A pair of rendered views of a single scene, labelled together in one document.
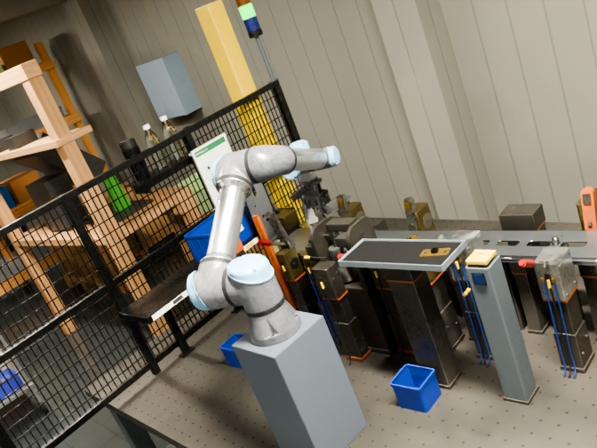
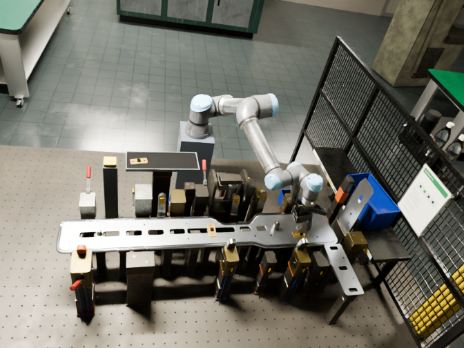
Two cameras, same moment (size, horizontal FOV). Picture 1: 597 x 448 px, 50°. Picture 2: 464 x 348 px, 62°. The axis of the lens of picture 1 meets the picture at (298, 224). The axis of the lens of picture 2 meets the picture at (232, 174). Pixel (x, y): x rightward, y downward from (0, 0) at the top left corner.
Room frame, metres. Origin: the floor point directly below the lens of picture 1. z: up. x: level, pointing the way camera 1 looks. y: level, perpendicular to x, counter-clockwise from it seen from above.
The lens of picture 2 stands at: (2.53, -1.50, 2.48)
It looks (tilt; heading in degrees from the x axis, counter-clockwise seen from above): 41 degrees down; 110
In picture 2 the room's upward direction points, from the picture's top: 14 degrees clockwise
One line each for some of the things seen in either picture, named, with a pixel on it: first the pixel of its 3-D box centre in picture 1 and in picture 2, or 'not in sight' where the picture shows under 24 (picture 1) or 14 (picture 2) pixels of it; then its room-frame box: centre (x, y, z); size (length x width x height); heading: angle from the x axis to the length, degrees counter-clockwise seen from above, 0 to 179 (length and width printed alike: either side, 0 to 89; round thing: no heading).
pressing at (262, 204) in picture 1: (258, 204); (355, 206); (2.63, 0.13, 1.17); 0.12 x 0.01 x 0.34; 131
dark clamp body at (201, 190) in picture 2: (394, 302); (196, 213); (1.91, -0.20, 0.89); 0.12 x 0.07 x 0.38; 131
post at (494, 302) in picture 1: (502, 331); (111, 193); (1.48, -0.41, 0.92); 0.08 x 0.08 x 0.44; 41
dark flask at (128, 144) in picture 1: (134, 159); (426, 127); (2.77, 0.55, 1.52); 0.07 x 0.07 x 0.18
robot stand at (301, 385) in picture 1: (300, 386); (192, 157); (1.63, 0.17, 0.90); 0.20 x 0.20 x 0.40; 37
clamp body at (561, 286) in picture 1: (563, 314); (90, 221); (1.51, -0.59, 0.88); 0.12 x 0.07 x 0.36; 131
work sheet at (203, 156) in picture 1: (219, 172); (423, 200); (2.91, 0.25, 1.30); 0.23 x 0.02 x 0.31; 131
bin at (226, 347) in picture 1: (240, 350); (288, 199); (2.26, 0.40, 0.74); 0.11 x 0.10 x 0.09; 41
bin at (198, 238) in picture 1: (223, 231); (368, 200); (2.69, 0.32, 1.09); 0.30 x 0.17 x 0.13; 138
